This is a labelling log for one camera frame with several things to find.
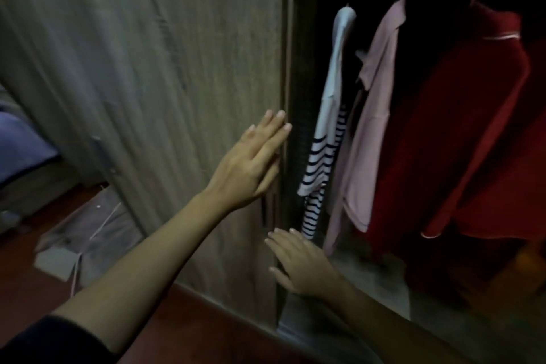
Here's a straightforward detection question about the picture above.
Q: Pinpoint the person's left forearm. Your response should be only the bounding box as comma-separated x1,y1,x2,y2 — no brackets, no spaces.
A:
53,190,227,355

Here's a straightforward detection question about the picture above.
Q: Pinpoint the person's right hand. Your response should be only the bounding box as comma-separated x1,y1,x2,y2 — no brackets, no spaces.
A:
264,227,342,301

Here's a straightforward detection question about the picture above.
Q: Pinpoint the person's left hand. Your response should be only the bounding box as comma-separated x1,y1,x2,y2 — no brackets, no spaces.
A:
205,110,293,214

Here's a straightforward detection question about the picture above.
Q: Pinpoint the wooden sliding wardrobe door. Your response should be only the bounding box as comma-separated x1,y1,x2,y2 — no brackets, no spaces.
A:
0,0,296,328

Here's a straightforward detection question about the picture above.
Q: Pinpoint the dark sleeve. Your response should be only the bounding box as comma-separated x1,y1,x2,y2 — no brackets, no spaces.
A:
0,315,121,364

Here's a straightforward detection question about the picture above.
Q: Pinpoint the pink shirt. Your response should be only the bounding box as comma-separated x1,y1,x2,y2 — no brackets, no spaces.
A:
323,0,407,257

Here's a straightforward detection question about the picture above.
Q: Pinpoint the person's right forearm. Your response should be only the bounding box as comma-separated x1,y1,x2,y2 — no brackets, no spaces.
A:
330,278,470,364

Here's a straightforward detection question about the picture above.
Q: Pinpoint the dark hanging garment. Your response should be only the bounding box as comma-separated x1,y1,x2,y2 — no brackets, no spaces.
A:
394,0,546,91

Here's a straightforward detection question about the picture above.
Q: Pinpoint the red shirt with white piping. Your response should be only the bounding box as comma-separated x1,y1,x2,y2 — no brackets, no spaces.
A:
367,3,546,249

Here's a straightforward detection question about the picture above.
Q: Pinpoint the wooden wardrobe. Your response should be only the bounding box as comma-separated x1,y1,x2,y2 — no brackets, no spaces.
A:
276,0,546,364

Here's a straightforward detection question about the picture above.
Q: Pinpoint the bed with blue sheet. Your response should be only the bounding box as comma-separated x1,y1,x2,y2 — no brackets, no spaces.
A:
0,84,82,234

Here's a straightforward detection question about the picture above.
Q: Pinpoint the white navy striped shirt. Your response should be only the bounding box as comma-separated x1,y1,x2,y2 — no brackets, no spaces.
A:
297,5,357,241

